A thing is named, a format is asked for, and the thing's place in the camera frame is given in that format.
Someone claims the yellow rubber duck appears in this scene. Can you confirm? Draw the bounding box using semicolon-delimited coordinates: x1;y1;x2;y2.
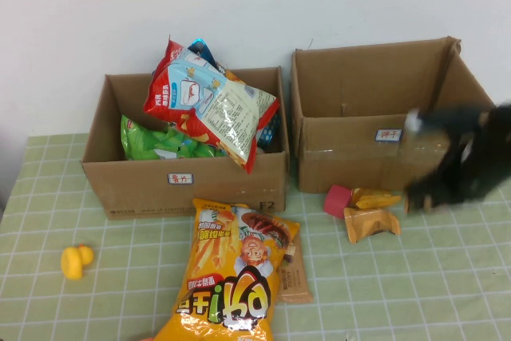
60;243;96;281

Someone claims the red white shrimp chip bag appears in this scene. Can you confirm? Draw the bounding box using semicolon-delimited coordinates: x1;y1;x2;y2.
142;38;280;174

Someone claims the tan biscuit packet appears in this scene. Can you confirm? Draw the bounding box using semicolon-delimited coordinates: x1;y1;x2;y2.
343;207;402;244

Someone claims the green checkered tablecloth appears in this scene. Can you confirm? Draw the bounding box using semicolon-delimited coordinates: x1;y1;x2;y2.
0;113;511;341

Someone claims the orange and blue chip bag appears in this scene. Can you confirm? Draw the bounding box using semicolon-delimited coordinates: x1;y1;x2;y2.
217;65;241;83

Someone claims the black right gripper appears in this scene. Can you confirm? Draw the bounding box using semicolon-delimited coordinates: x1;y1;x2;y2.
403;133;502;215

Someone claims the blue dotted snack bag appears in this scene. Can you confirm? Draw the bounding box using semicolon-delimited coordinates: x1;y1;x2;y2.
257;112;282;150

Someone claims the white handwritten label sticker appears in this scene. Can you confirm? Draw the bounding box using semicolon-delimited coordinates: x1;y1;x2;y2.
167;172;194;185
374;128;402;143

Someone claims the small orange snack packet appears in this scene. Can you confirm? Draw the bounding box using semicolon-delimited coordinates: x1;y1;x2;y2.
350;187;402;211

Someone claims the brown flat cracker packet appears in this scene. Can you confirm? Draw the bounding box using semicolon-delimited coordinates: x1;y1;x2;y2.
275;232;315;305

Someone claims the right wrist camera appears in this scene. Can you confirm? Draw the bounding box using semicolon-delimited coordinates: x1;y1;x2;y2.
405;105;494;146

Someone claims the taped cardboard box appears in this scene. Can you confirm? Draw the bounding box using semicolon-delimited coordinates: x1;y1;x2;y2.
290;36;503;195

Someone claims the large yellow chip bag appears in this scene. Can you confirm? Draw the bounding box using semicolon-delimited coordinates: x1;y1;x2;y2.
153;197;301;341

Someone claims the dark pink cube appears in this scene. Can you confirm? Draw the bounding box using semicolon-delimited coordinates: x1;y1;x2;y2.
323;184;355;220

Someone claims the dark blue chip bag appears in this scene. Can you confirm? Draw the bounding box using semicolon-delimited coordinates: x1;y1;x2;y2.
187;39;224;74

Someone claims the cardboard box printed F2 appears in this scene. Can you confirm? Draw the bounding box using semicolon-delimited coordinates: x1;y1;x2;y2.
81;65;291;221

